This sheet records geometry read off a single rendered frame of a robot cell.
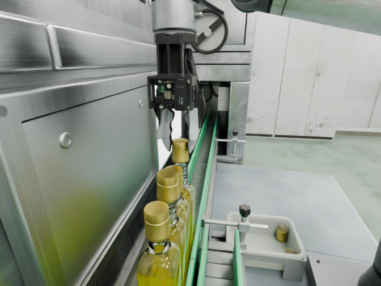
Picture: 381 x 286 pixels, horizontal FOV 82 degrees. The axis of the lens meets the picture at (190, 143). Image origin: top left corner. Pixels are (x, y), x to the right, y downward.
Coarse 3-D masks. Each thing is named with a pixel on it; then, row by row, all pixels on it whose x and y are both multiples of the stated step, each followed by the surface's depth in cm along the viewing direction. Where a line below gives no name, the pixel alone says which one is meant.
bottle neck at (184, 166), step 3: (177, 165) 47; (180, 165) 48; (183, 165) 48; (186, 165) 46; (183, 168) 45; (186, 168) 46; (183, 171) 46; (186, 171) 46; (183, 174) 46; (186, 174) 46; (183, 177) 46; (186, 177) 47; (183, 180) 46; (186, 180) 47; (183, 183) 47; (186, 183) 47; (183, 186) 47; (186, 186) 47
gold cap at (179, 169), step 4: (168, 168) 41; (172, 168) 41; (176, 168) 41; (180, 168) 41; (180, 172) 40; (180, 176) 40; (180, 180) 40; (180, 184) 40; (180, 188) 41; (180, 192) 41
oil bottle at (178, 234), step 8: (176, 216) 39; (176, 224) 37; (184, 224) 39; (176, 232) 36; (184, 232) 38; (176, 240) 36; (184, 240) 39; (184, 248) 39; (184, 256) 40; (184, 264) 40; (184, 272) 41; (184, 280) 41
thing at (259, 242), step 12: (228, 216) 77; (240, 216) 78; (252, 216) 77; (264, 216) 77; (276, 216) 77; (228, 228) 71; (252, 228) 78; (276, 228) 77; (288, 228) 75; (228, 240) 66; (252, 240) 76; (264, 240) 76; (276, 240) 76; (288, 240) 73; (252, 252) 62; (264, 252) 62; (276, 252) 62; (300, 252) 63
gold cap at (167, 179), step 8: (160, 176) 33; (168, 176) 33; (176, 176) 34; (160, 184) 33; (168, 184) 33; (176, 184) 34; (160, 192) 34; (168, 192) 34; (176, 192) 35; (160, 200) 34; (168, 200) 34
